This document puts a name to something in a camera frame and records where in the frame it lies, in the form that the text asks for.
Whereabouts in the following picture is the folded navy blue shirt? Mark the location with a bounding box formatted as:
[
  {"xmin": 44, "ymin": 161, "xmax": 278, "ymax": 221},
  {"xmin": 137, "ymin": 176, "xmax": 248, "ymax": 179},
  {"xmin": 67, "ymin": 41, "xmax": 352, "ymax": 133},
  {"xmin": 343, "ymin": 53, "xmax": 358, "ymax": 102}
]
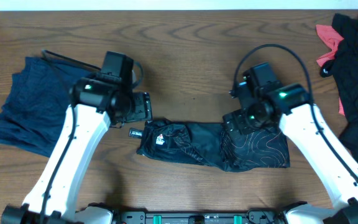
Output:
[{"xmin": 0, "ymin": 56, "xmax": 93, "ymax": 159}]

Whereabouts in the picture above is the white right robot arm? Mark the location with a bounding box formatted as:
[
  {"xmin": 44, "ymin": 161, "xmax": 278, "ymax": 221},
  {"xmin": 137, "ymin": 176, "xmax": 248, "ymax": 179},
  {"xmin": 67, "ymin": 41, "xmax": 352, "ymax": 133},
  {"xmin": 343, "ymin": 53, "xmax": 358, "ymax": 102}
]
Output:
[{"xmin": 224, "ymin": 82, "xmax": 358, "ymax": 223}]

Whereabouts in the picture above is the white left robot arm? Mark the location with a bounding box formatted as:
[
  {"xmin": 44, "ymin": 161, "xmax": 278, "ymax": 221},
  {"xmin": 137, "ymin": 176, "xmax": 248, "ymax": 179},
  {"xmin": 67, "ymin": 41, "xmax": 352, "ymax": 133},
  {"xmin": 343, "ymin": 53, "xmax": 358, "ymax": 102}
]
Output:
[{"xmin": 1, "ymin": 78, "xmax": 152, "ymax": 224}]

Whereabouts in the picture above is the black printed cycling jersey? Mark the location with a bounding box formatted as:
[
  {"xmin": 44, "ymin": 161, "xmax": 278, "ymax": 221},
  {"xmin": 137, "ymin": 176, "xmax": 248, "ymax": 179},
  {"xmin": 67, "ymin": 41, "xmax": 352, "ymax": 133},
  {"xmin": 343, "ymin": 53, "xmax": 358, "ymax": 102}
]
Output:
[{"xmin": 129, "ymin": 119, "xmax": 290, "ymax": 172}]

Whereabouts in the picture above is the red cloth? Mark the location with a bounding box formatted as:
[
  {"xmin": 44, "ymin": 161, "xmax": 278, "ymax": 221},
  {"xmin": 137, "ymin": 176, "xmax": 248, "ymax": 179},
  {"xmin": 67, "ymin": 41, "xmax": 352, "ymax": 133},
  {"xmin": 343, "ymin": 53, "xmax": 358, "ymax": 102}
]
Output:
[{"xmin": 316, "ymin": 14, "xmax": 358, "ymax": 121}]

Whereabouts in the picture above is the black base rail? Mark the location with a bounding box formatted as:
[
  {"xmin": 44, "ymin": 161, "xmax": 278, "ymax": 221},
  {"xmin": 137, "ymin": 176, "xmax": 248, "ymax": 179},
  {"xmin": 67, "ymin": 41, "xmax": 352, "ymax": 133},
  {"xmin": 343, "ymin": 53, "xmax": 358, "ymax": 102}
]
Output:
[{"xmin": 112, "ymin": 210, "xmax": 286, "ymax": 224}]

